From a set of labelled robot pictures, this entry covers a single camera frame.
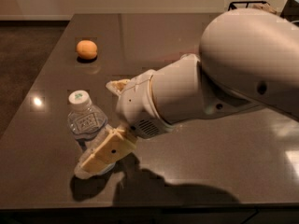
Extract orange round fruit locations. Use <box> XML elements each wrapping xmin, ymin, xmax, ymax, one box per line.
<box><xmin>76</xmin><ymin>40</ymin><xmax>97</xmax><ymax>60</ymax></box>

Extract cream packets in basket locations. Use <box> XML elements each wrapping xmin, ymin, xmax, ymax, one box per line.
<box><xmin>252</xmin><ymin>3</ymin><xmax>277</xmax><ymax>14</ymax></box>

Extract black wire basket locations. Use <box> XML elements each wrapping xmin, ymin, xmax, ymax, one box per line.
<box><xmin>228</xmin><ymin>1</ymin><xmax>268</xmax><ymax>10</ymax></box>

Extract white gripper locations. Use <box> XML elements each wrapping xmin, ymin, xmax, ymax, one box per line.
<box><xmin>74</xmin><ymin>70</ymin><xmax>174</xmax><ymax>179</ymax></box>

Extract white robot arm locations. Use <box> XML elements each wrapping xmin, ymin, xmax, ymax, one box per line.
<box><xmin>74</xmin><ymin>8</ymin><xmax>299</xmax><ymax>179</ymax></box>

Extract clear plastic water bottle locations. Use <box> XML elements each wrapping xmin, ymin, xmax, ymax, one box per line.
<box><xmin>67</xmin><ymin>90</ymin><xmax>115</xmax><ymax>179</ymax></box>

